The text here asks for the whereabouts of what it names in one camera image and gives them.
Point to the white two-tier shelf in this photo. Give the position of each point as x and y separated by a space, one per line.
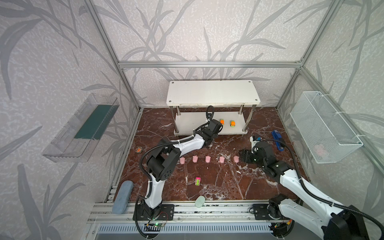
219 94

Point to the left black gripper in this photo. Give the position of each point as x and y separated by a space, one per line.
214 124

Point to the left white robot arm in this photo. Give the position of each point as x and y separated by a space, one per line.
159 162

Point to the white wire wall basket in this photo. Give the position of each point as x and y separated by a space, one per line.
320 123

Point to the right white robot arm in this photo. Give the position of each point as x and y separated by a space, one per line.
325 217

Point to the blue stapler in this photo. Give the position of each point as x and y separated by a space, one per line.
280 142

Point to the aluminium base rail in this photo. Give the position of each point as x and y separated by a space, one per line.
246 216

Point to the pale green oval soap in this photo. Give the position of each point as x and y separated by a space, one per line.
199 202

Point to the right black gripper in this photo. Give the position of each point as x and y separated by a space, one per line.
247 156

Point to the clear plastic wall bin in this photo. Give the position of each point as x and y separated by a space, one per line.
77 140

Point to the pink item in basket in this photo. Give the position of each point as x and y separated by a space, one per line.
321 151

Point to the grey blue sponge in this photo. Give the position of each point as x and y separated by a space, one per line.
123 197

